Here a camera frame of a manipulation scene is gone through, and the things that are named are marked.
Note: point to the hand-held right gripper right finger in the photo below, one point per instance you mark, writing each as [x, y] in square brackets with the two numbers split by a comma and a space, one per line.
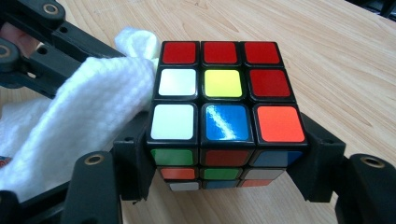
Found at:
[320, 168]

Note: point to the printed packet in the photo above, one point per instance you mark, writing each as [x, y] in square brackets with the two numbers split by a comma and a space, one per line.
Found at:
[4, 162]

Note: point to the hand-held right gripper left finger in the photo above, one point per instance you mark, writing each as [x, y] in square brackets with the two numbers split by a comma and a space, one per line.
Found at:
[130, 161]

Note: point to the white cloth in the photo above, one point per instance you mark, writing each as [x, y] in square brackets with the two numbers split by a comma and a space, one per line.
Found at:
[93, 102]

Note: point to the colourful puzzle cube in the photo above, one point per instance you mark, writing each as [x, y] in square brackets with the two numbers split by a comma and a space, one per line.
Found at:
[222, 84]

